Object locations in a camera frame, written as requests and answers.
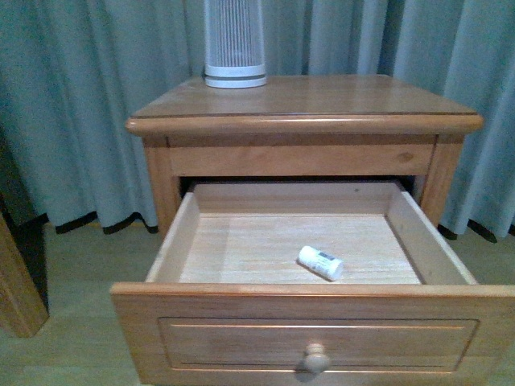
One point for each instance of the wooden bed frame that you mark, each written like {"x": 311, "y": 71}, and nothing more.
{"x": 24, "y": 302}

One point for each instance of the white cylindrical air purifier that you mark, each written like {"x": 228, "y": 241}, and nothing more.
{"x": 234, "y": 44}

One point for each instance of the white medicine bottle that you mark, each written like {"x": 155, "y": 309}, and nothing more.
{"x": 327, "y": 266}

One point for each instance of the wooden nightstand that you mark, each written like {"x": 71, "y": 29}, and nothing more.
{"x": 296, "y": 126}

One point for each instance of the grey-green curtain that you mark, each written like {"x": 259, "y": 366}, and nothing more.
{"x": 73, "y": 71}

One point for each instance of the wooden drawer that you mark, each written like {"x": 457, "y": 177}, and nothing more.
{"x": 227, "y": 303}

